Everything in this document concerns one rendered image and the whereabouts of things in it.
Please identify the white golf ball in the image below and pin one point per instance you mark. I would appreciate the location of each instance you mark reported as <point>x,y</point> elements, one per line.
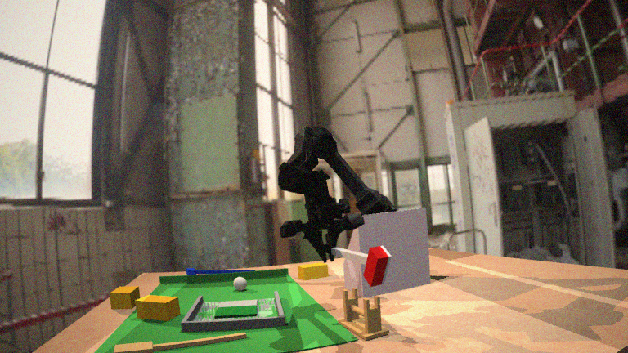
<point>240,283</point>

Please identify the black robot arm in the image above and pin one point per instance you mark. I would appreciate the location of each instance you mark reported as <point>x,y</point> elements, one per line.
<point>297,176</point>

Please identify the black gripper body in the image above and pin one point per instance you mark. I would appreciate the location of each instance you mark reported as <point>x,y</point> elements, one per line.
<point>348,222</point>

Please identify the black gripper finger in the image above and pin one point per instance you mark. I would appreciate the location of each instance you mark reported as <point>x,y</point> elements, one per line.
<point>331,239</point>
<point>315,238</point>

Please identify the yellow box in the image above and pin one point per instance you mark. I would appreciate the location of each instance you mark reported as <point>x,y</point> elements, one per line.
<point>157,307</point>
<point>312,271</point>
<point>124,297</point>

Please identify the green flat mat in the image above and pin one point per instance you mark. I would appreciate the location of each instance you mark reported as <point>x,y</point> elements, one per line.
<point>308,325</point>

